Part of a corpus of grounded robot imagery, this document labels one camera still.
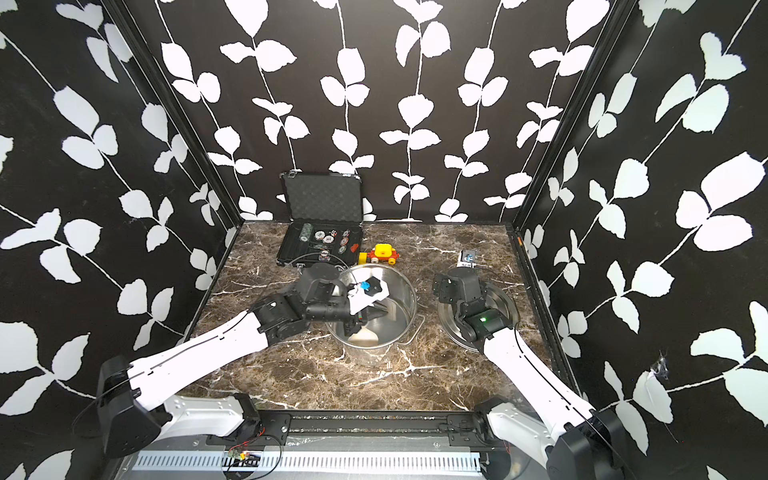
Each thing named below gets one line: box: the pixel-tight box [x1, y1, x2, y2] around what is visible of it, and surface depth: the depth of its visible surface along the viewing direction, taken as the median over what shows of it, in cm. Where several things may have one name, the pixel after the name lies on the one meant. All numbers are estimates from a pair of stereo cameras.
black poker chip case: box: [276, 171, 364, 267], surface depth 113 cm
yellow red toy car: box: [367, 243, 400, 265], surface depth 109 cm
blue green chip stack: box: [299, 223, 313, 241], surface depth 116 cm
